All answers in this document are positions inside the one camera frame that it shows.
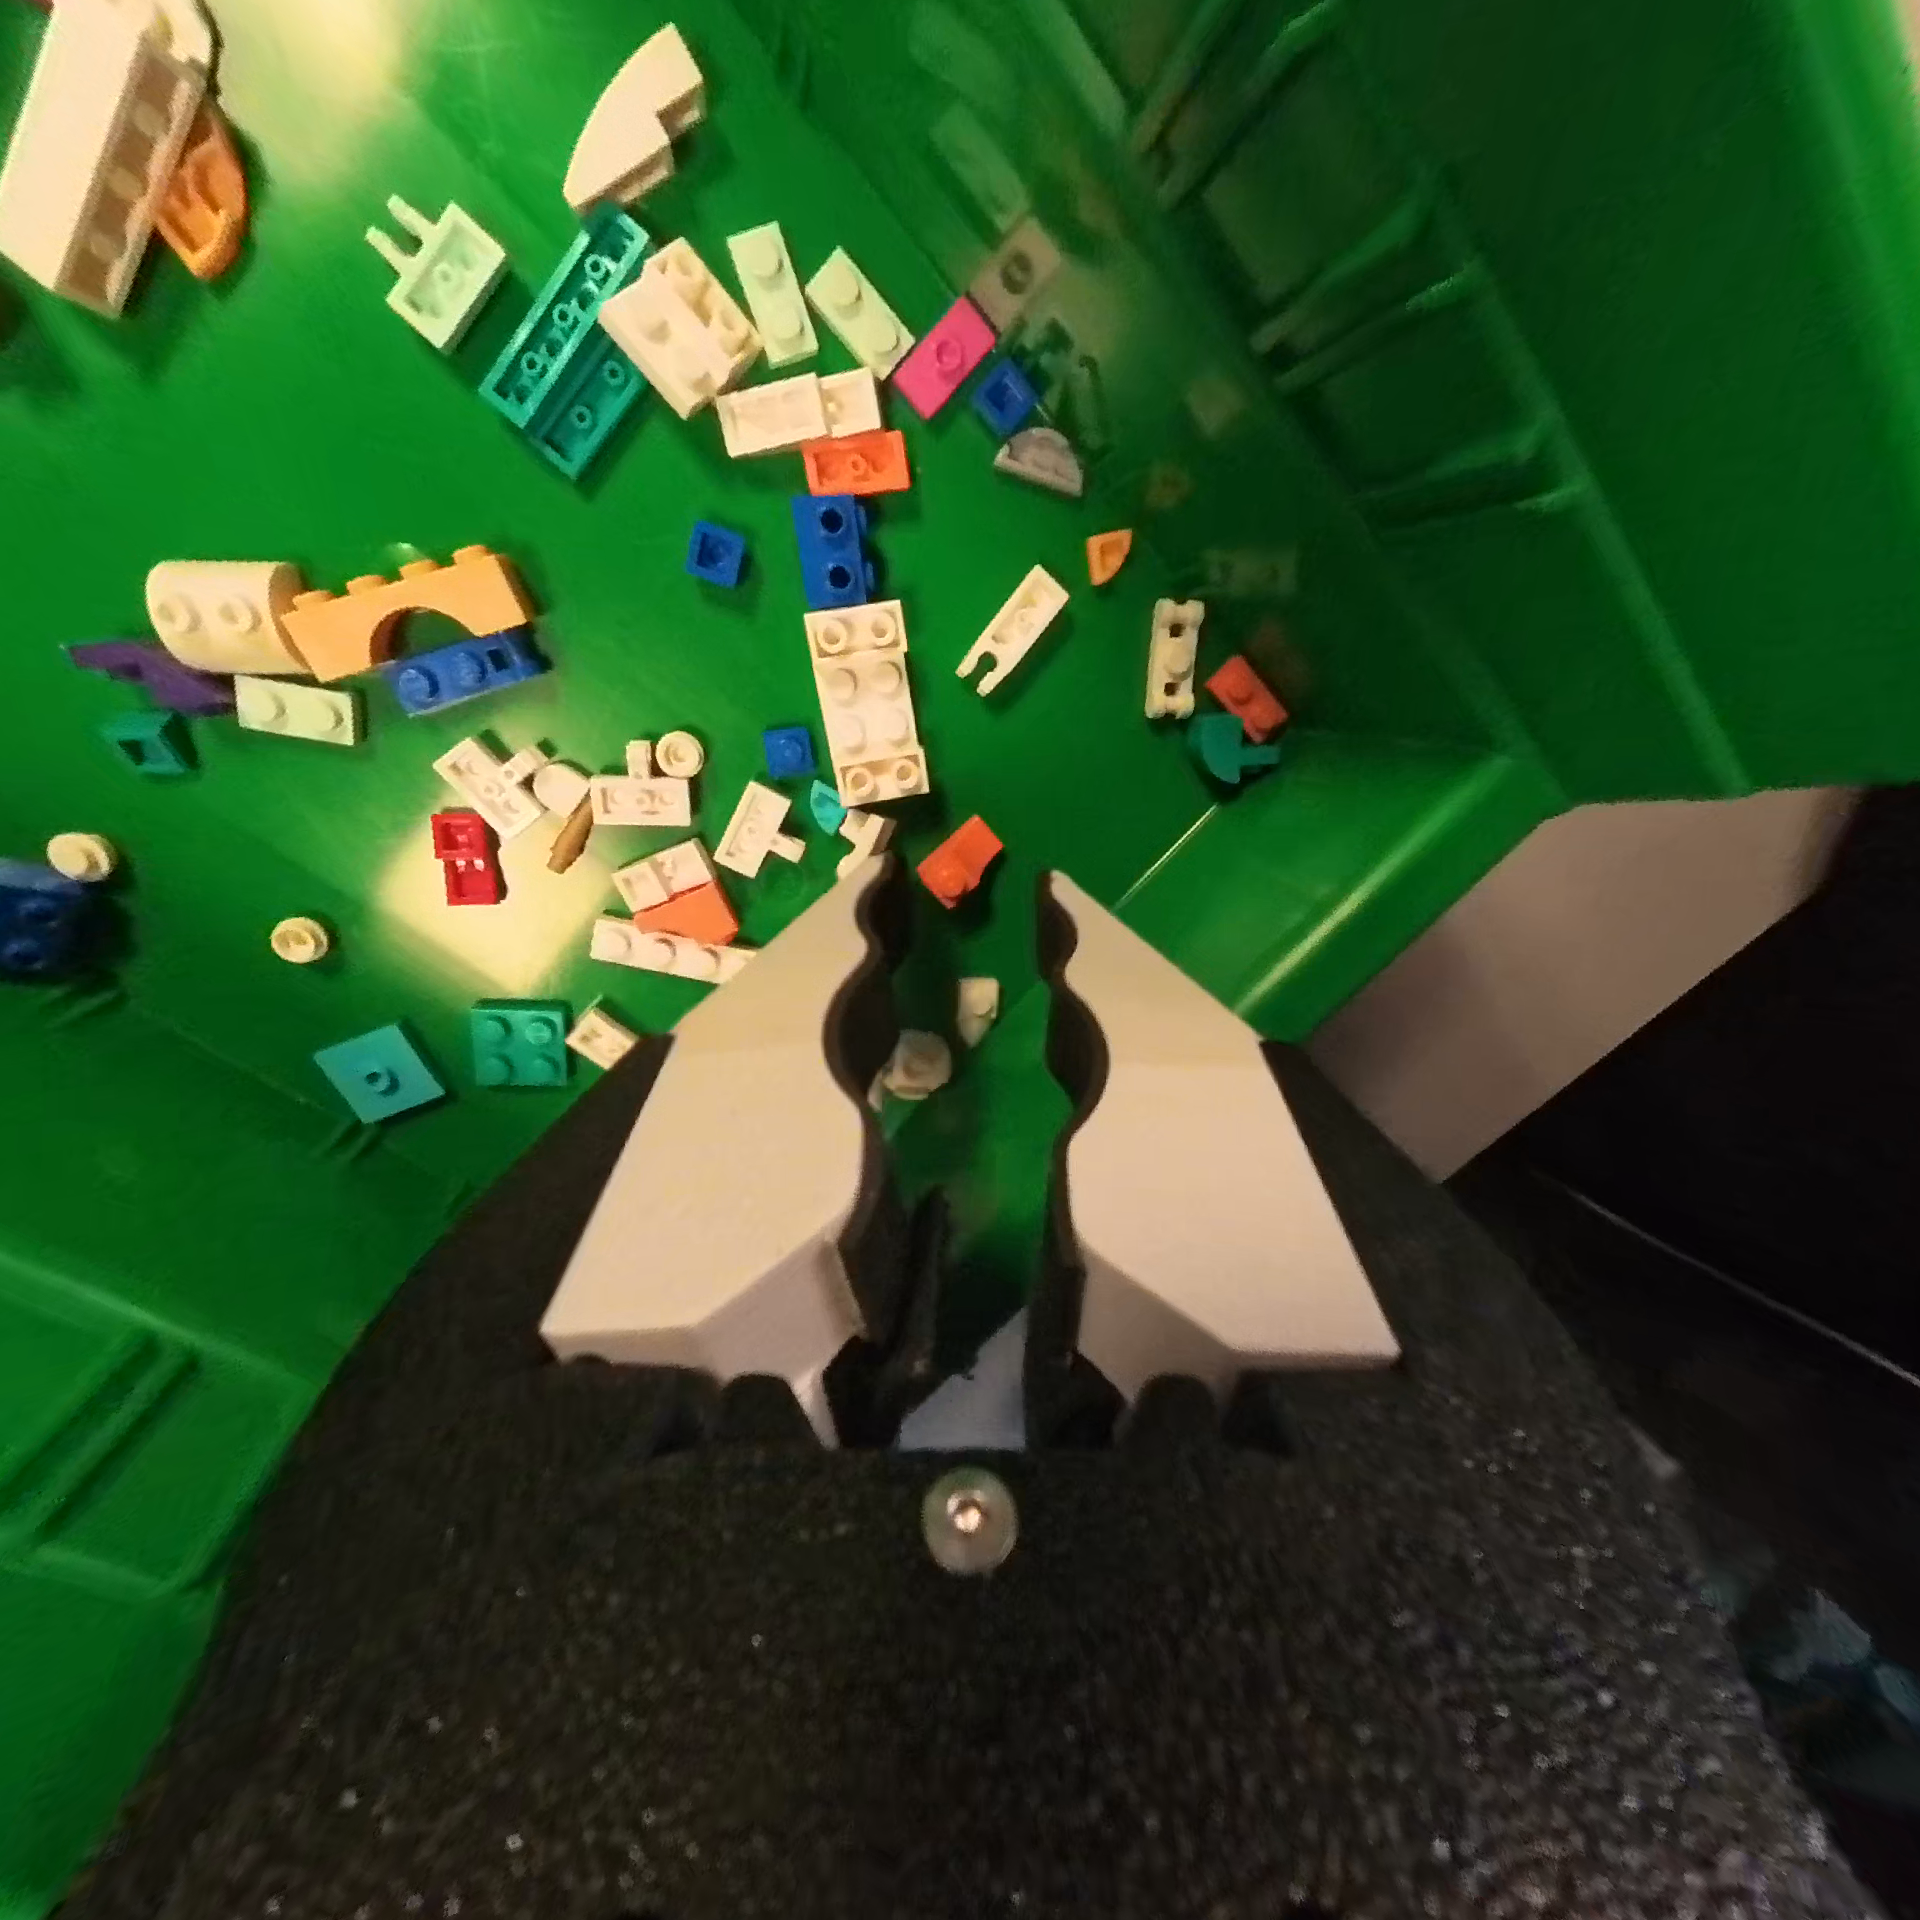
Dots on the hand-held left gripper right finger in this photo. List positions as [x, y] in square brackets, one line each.
[1214, 1200]

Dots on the green plastic bin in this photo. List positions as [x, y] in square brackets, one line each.
[301, 452]

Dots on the pile of lego bricks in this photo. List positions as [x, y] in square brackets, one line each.
[862, 705]

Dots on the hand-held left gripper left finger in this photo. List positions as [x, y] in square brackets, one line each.
[722, 1185]

